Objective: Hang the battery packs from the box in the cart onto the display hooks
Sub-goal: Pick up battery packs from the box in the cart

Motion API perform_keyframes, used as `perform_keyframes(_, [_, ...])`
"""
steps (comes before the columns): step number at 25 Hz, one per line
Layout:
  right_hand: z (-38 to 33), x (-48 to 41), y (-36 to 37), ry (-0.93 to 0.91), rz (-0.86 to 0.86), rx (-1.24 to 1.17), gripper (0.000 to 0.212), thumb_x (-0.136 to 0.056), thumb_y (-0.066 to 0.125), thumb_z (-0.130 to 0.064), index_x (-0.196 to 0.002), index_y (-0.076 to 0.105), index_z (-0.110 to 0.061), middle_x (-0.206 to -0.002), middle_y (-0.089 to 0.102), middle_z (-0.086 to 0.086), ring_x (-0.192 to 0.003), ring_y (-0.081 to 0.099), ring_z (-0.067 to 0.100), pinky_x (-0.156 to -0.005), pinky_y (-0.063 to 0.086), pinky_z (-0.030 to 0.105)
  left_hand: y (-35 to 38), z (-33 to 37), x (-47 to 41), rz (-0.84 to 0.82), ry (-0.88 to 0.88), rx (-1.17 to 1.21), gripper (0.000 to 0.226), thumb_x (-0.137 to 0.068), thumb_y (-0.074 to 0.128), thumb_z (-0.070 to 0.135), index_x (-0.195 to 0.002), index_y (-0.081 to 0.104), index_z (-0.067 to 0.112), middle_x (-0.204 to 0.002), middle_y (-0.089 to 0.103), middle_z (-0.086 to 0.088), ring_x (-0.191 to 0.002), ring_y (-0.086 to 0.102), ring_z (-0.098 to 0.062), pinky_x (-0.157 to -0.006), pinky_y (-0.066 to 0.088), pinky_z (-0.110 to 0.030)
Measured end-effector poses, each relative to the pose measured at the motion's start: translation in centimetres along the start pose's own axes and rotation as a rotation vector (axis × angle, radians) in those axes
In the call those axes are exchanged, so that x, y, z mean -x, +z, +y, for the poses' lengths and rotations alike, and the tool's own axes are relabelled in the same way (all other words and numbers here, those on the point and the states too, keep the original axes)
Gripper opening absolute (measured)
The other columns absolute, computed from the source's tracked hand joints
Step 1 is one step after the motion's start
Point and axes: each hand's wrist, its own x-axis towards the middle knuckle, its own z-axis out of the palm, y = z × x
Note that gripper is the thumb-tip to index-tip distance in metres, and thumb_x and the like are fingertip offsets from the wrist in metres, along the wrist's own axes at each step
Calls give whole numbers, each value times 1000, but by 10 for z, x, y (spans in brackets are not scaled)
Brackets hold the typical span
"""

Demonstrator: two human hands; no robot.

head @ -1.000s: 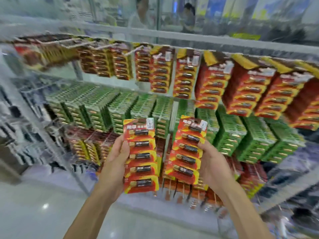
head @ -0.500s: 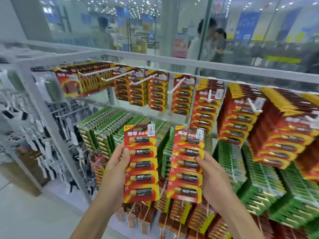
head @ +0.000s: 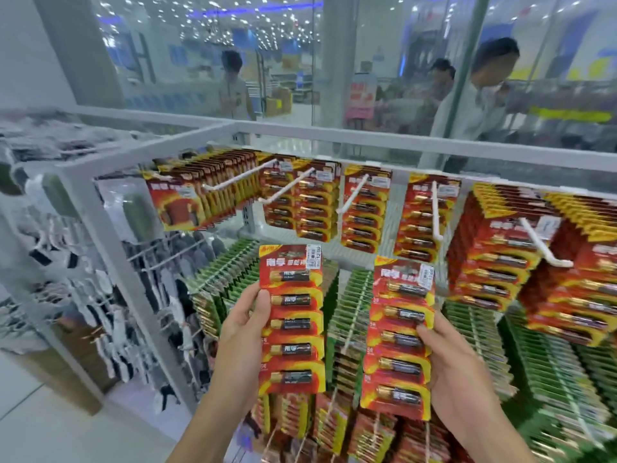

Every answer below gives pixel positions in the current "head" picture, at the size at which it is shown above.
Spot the row of green battery packs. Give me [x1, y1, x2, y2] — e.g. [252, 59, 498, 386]
[441, 299, 517, 402]
[325, 268, 375, 397]
[500, 311, 617, 463]
[185, 238, 261, 340]

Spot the person's left forearm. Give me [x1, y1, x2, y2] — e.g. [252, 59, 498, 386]
[166, 393, 252, 463]

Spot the red battery card orange corner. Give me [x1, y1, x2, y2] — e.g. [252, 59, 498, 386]
[360, 256, 436, 422]

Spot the row of red battery packs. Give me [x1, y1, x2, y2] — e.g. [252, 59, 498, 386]
[340, 164, 392, 254]
[520, 192, 617, 348]
[259, 155, 300, 230]
[294, 158, 342, 243]
[143, 148, 262, 232]
[445, 182, 564, 312]
[394, 173, 461, 264]

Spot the person's left hand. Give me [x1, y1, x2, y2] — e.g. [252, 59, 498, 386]
[212, 287, 272, 406]

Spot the white peg hook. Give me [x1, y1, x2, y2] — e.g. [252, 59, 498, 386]
[202, 158, 279, 192]
[336, 174, 370, 215]
[257, 167, 315, 204]
[519, 217, 566, 268]
[430, 180, 443, 243]

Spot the rack of hanging socks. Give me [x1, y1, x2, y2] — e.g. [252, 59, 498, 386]
[0, 110, 227, 414]

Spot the person's right forearm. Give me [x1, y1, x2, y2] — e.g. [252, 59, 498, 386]
[452, 409, 537, 463]

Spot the pink standing sign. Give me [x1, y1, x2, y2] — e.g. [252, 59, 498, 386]
[344, 73, 378, 122]

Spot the person's right hand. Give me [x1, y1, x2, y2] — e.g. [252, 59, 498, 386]
[417, 324, 490, 435]

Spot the row of red-yellow battery packs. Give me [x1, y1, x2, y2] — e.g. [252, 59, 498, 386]
[346, 409, 397, 463]
[393, 418, 466, 463]
[312, 389, 353, 455]
[251, 392, 310, 440]

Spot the white metal display rack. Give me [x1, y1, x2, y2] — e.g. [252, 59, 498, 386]
[22, 107, 617, 415]

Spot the red battery card plain corner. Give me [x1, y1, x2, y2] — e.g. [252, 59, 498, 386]
[258, 244, 326, 397]

